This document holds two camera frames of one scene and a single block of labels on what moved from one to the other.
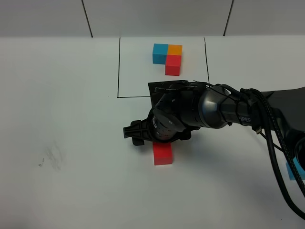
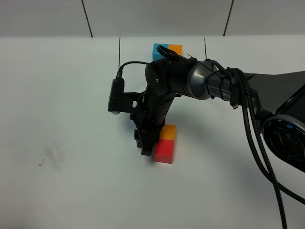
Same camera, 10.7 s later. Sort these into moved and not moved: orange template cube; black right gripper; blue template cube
Moved: black right gripper
Not moved: orange template cube; blue template cube
